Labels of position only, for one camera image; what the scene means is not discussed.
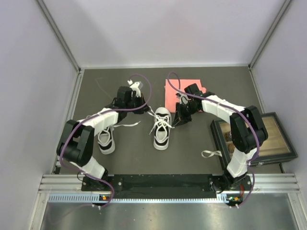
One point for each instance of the black white sneaker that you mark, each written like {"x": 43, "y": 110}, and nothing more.
{"x": 105, "y": 138}
{"x": 161, "y": 127}

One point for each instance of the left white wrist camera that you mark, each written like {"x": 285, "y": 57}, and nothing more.
{"x": 136, "y": 87}

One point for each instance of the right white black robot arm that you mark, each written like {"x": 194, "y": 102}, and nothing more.
{"x": 248, "y": 131}

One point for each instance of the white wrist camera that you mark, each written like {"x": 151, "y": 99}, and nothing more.
{"x": 183, "y": 99}
{"x": 136, "y": 87}

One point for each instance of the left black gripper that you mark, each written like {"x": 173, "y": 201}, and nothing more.
{"x": 140, "y": 100}

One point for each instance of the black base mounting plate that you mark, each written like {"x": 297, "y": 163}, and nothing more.
{"x": 173, "y": 186}

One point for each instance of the pink folded cloth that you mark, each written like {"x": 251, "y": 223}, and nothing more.
{"x": 170, "y": 94}

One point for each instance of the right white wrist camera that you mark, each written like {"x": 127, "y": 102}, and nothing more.
{"x": 183, "y": 99}

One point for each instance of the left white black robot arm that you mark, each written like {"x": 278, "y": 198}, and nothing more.
{"x": 77, "y": 139}

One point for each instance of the loose white shoelace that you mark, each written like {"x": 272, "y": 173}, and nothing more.
{"x": 208, "y": 154}

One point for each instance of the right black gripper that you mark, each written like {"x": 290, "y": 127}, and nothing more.
{"x": 180, "y": 118}

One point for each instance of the aluminium extrusion rail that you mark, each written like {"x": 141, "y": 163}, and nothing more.
{"x": 264, "y": 183}

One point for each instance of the black glass-lid display box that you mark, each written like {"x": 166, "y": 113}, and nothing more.
{"x": 276, "y": 149}

